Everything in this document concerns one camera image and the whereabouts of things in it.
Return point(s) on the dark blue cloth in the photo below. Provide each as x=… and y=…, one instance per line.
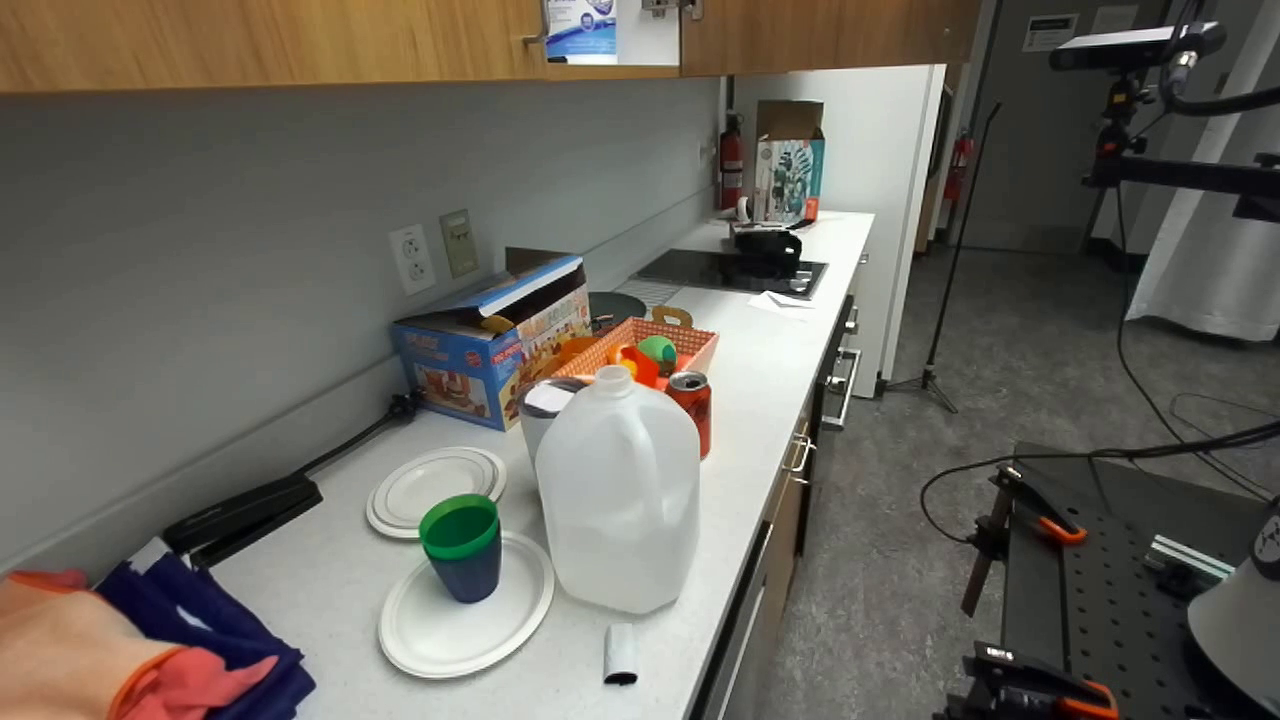
x=200, y=607

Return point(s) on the white tall refrigerator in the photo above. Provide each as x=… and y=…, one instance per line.
x=875, y=173

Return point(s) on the black pot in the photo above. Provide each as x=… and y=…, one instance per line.
x=767, y=251

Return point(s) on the small white plate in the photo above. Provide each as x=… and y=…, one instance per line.
x=434, y=487

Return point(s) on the black stapler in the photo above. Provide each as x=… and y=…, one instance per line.
x=246, y=515

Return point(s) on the beige light switch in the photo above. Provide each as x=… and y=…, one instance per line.
x=457, y=242

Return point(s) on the white blue package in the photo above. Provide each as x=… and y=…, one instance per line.
x=580, y=26

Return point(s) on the black power plug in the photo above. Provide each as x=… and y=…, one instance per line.
x=402, y=411

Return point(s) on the red fire extinguisher by door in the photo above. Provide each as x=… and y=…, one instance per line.
x=961, y=173

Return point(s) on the black induction cooktop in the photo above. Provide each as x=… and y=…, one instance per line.
x=701, y=269

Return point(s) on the black oven front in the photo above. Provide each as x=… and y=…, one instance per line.
x=842, y=364

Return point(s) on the black dishwasher front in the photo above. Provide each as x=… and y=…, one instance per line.
x=740, y=641

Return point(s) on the large white plate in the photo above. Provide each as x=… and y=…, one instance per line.
x=445, y=632

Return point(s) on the orange cloth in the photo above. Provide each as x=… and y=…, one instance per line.
x=64, y=653

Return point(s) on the black stereo camera on tripod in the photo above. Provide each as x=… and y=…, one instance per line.
x=1134, y=44

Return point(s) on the green plastic cup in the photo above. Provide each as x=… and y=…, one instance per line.
x=461, y=526

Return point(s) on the white curtain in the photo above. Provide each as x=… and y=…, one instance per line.
x=1212, y=267

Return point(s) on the thin black light stand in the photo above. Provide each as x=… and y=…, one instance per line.
x=961, y=244

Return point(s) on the orange checkered cardboard tray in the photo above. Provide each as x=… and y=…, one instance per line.
x=692, y=351

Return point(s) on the orange black bar clamp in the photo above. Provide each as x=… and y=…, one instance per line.
x=1053, y=526
x=1026, y=694

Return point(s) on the wooden lower cabinet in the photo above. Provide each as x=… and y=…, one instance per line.
x=788, y=534

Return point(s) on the red orange toy fruit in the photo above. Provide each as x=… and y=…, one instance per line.
x=639, y=364

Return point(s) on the aluminium extrusion bar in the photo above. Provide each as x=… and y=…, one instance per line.
x=1190, y=559

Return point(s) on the black tripod with boom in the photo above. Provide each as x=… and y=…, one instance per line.
x=1175, y=168

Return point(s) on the yellow tape roll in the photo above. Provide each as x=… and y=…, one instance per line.
x=661, y=319

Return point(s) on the closed wooden cabinet door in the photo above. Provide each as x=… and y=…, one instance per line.
x=267, y=43

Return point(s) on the blue toy food box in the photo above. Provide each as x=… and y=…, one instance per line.
x=461, y=364

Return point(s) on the translucent plastic gallon jug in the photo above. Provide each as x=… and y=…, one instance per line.
x=623, y=505

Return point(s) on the teal printed carton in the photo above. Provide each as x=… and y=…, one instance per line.
x=794, y=179

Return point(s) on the dark grey plate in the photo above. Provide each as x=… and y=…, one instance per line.
x=619, y=308

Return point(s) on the red fire extinguisher by counter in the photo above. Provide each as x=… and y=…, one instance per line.
x=730, y=162

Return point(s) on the red soda can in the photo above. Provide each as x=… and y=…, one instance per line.
x=692, y=414

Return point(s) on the white paper scrap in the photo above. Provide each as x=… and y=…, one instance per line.
x=781, y=302

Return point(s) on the green toy ball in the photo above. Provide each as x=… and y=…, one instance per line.
x=658, y=355

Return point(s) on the white wall outlet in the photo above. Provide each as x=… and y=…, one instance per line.
x=415, y=256

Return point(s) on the dark blue plastic cup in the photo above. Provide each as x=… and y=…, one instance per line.
x=466, y=581

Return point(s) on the black perforated robot table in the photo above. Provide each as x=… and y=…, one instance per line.
x=1104, y=603

